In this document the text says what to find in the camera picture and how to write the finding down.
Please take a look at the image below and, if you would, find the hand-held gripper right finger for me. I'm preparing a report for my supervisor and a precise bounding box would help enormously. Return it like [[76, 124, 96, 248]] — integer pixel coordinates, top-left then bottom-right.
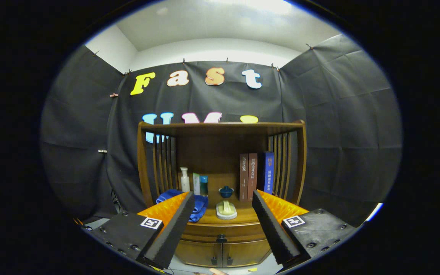
[[252, 190, 359, 268]]

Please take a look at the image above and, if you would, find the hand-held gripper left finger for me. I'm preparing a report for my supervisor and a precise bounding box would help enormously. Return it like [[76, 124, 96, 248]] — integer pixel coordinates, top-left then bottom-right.
[[84, 191, 196, 270]]

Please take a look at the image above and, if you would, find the brown wooden drawer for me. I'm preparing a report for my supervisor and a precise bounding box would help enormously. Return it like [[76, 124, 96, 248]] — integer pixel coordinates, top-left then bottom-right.
[[181, 222, 268, 245]]

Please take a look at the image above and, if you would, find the wooden countertop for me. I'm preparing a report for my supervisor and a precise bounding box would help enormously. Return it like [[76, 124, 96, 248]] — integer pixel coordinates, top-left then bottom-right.
[[153, 193, 299, 225]]

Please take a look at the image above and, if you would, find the wooden cabinet door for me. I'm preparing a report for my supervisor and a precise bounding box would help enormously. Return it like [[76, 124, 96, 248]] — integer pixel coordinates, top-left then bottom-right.
[[222, 239, 272, 268], [175, 240, 223, 268]]

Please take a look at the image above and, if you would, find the brown wooden cabinet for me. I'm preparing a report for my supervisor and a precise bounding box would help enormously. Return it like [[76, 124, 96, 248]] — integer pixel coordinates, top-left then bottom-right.
[[137, 120, 307, 269]]

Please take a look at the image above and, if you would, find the blue folded towel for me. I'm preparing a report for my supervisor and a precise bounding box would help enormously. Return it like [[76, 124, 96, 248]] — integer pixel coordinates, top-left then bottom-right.
[[156, 189, 209, 223]]

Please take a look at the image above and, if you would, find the white pump bottle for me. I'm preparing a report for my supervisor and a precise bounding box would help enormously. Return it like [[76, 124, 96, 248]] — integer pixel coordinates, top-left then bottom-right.
[[180, 167, 191, 193]]

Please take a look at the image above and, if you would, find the reddish brown book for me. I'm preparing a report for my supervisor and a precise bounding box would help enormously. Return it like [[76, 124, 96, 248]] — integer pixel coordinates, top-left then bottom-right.
[[247, 153, 258, 202]]

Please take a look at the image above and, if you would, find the blue book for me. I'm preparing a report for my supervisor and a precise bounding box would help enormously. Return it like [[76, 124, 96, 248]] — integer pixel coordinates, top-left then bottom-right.
[[260, 152, 275, 194]]

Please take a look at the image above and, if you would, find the dark brown book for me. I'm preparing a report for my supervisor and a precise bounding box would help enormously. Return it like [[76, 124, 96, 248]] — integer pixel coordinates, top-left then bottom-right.
[[239, 154, 249, 202]]

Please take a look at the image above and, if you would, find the black backdrop cloth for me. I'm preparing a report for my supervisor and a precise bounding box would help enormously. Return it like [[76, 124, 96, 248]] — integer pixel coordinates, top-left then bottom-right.
[[40, 34, 403, 228]]

